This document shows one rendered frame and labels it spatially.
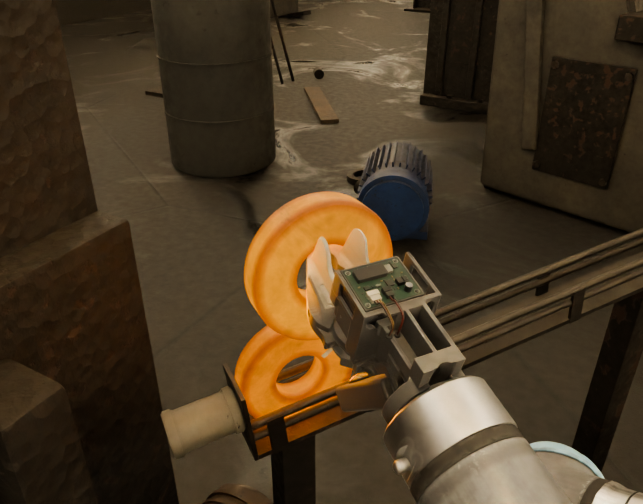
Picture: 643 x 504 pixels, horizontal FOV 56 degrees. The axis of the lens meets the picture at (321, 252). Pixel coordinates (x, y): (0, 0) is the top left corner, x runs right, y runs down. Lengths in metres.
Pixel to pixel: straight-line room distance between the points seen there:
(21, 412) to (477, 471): 0.44
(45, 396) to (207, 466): 0.99
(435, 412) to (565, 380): 1.55
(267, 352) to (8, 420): 0.28
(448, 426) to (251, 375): 0.36
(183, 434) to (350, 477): 0.88
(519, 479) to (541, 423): 1.38
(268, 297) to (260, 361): 0.17
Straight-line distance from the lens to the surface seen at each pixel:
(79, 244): 0.77
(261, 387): 0.76
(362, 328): 0.47
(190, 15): 3.00
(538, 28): 2.79
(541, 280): 1.02
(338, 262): 0.58
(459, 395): 0.44
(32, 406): 0.67
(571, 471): 0.61
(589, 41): 2.74
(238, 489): 0.89
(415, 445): 0.44
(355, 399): 0.55
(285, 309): 0.59
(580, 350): 2.10
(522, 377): 1.93
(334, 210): 0.57
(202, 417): 0.76
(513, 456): 0.43
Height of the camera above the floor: 1.22
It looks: 30 degrees down
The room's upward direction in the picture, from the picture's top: straight up
